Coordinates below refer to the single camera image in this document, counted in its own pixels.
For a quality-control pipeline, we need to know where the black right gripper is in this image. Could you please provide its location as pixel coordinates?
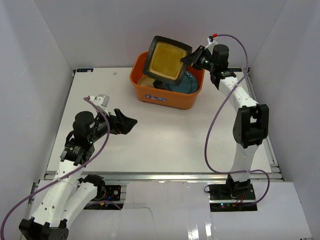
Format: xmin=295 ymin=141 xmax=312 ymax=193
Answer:
xmin=180 ymin=45 xmax=216 ymax=73

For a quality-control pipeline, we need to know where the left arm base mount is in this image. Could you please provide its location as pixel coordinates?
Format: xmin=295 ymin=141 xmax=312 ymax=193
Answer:
xmin=78 ymin=174 xmax=123 ymax=210

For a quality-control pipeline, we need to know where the teal round scalloped plate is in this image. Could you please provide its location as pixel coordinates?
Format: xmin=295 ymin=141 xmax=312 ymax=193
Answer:
xmin=163 ymin=71 xmax=199 ymax=94

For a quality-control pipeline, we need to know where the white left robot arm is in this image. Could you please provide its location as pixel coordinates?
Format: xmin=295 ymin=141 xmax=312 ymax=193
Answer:
xmin=19 ymin=108 xmax=138 ymax=240

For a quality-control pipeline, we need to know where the small yellow square dish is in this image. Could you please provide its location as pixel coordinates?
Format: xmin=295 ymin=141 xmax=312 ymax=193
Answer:
xmin=137 ymin=75 xmax=155 ymax=88

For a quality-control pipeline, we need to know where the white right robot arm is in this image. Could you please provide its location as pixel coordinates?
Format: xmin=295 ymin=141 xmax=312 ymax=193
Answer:
xmin=181 ymin=44 xmax=269 ymax=200

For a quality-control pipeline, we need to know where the orange plastic bin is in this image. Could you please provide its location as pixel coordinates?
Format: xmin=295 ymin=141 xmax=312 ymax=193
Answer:
xmin=129 ymin=52 xmax=205 ymax=110

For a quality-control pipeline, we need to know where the amber square plate black rim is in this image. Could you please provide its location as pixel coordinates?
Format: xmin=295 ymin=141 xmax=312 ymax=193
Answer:
xmin=143 ymin=35 xmax=193 ymax=86

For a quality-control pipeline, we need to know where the black floral square plate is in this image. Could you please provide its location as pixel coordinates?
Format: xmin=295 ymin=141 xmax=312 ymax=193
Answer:
xmin=153 ymin=80 xmax=165 ymax=90

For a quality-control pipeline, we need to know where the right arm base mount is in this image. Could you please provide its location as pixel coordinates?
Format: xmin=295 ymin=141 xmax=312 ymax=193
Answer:
xmin=203 ymin=176 xmax=258 ymax=213

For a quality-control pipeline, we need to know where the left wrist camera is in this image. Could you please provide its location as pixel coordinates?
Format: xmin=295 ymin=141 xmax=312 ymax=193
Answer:
xmin=88 ymin=94 xmax=110 ymax=115

